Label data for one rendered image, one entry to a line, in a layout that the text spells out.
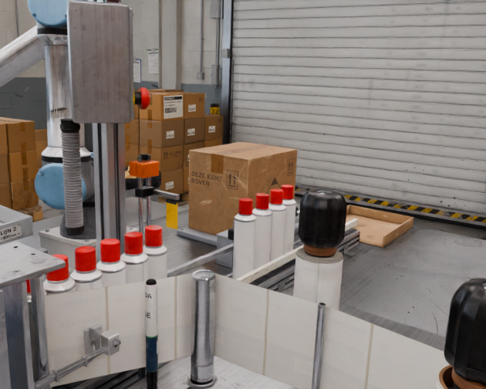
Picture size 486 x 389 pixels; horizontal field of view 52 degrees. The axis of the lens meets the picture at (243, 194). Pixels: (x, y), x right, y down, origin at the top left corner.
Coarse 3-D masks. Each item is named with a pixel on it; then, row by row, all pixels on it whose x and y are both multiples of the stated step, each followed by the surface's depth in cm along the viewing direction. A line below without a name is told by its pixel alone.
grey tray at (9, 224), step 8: (0, 208) 135; (8, 208) 133; (0, 216) 136; (8, 216) 134; (16, 216) 132; (24, 216) 130; (0, 224) 135; (8, 224) 124; (16, 224) 126; (24, 224) 128; (0, 232) 122; (8, 232) 124; (16, 232) 126; (24, 232) 128; (32, 232) 130; (0, 240) 123; (8, 240) 125
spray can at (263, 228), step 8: (256, 200) 123; (264, 200) 122; (256, 208) 124; (264, 208) 123; (256, 216) 122; (264, 216) 122; (256, 224) 123; (264, 224) 123; (256, 232) 123; (264, 232) 123; (256, 240) 124; (264, 240) 124; (256, 248) 124; (264, 248) 124; (256, 256) 125; (264, 256) 125; (256, 264) 125; (264, 264) 125
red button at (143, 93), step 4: (140, 88) 87; (144, 88) 87; (136, 92) 87; (140, 92) 86; (144, 92) 86; (148, 92) 87; (136, 96) 86; (140, 96) 87; (144, 96) 86; (148, 96) 87; (136, 100) 86; (140, 100) 87; (144, 100) 86; (148, 100) 87; (136, 104) 87; (140, 104) 87; (144, 104) 87; (148, 104) 87; (140, 108) 88; (144, 108) 87
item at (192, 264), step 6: (228, 246) 122; (216, 252) 118; (222, 252) 120; (228, 252) 122; (198, 258) 114; (204, 258) 114; (210, 258) 116; (216, 258) 118; (186, 264) 110; (192, 264) 111; (198, 264) 113; (168, 270) 106; (174, 270) 107; (180, 270) 108; (186, 270) 110; (168, 276) 105
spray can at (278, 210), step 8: (272, 192) 127; (280, 192) 127; (272, 200) 128; (280, 200) 128; (272, 208) 127; (280, 208) 127; (272, 216) 128; (280, 216) 128; (272, 224) 128; (280, 224) 128; (272, 232) 129; (280, 232) 129; (272, 240) 129; (280, 240) 130; (272, 248) 130; (280, 248) 130; (272, 256) 130
